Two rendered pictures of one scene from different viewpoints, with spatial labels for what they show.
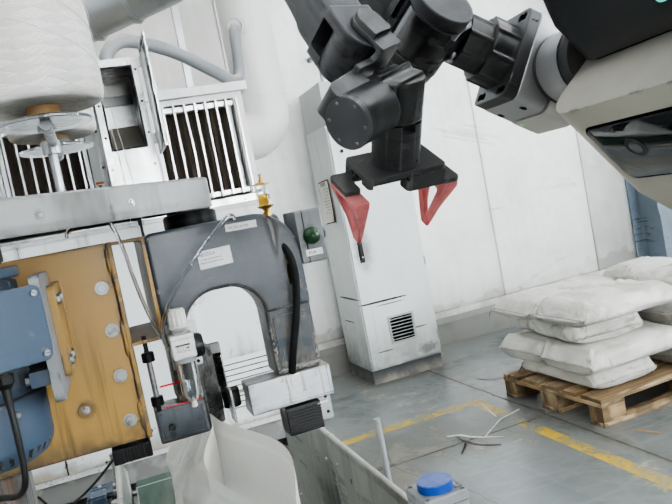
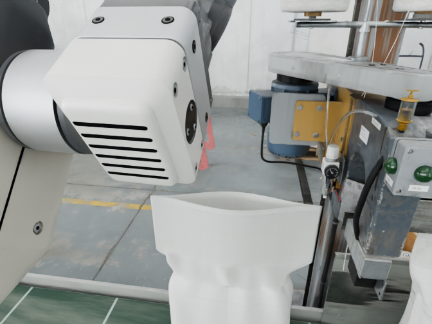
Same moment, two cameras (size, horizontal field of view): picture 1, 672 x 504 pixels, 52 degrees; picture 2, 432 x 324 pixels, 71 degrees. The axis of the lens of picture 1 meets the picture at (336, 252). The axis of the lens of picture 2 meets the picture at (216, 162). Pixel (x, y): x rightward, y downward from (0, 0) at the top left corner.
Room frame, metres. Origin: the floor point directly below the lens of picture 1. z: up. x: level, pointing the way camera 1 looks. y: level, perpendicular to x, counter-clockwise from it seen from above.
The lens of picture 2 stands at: (1.11, -0.52, 1.51)
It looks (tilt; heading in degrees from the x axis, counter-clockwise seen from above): 25 degrees down; 117
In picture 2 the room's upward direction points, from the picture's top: straight up
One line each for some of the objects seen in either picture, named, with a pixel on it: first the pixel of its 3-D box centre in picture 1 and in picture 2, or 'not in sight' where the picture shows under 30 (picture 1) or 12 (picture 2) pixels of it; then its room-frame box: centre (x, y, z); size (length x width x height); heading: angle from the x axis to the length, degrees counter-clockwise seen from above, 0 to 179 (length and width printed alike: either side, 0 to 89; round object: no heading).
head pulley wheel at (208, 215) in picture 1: (190, 220); (408, 104); (1.19, 0.23, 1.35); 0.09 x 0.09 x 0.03
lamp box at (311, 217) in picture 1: (304, 235); (416, 167); (1.21, 0.05, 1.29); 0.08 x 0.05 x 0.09; 18
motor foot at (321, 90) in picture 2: not in sight; (317, 98); (0.96, 0.55, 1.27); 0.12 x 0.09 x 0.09; 108
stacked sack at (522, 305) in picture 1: (555, 296); not in sight; (3.96, -1.19, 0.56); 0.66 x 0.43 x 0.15; 106
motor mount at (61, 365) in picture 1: (44, 329); (316, 119); (0.98, 0.43, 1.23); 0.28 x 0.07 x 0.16; 18
